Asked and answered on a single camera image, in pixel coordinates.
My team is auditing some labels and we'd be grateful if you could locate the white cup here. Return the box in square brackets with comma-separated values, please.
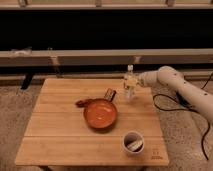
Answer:
[122, 131, 145, 155]

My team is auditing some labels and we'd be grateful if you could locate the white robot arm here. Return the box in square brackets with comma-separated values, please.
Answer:
[136, 66, 213, 125]

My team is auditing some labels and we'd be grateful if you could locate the grey horizontal rail beam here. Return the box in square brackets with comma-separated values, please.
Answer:
[0, 49, 213, 67]

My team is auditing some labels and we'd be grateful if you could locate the clear plastic bottle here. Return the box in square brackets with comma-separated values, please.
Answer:
[124, 65, 137, 100]

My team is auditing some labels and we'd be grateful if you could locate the wooden table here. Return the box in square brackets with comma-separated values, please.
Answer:
[15, 78, 169, 166]

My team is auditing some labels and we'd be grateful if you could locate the orange bowl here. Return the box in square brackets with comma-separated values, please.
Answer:
[83, 99, 117, 129]

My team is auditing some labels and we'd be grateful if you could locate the black power cable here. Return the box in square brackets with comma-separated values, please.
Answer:
[152, 71, 213, 162]

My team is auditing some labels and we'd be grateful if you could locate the wrapped item in cup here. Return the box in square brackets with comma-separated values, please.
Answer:
[127, 140, 143, 152]

